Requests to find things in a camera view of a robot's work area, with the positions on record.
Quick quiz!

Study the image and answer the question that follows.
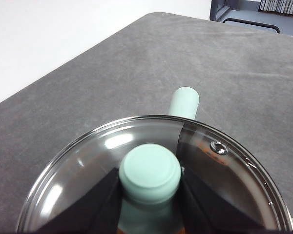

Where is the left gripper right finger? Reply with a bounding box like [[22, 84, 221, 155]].
[[177, 167, 275, 234]]

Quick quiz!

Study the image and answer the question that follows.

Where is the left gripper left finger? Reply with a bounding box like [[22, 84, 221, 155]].
[[36, 167, 125, 234]]

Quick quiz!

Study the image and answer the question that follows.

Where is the glass lid with green knob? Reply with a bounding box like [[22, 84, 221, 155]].
[[15, 114, 293, 234]]

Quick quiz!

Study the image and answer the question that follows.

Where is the brown potato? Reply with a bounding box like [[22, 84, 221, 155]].
[[117, 138, 230, 234]]

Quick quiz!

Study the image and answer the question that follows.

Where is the black tube bar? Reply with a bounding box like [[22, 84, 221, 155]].
[[222, 17, 281, 34]]

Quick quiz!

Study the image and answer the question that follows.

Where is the white ribbed panel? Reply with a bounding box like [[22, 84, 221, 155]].
[[258, 0, 293, 14]]

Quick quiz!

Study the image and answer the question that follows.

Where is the green steamer pot with handle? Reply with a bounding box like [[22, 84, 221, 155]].
[[15, 86, 293, 234]]

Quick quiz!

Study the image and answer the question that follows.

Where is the dark grey metal frame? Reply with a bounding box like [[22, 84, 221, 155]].
[[209, 0, 293, 23]]

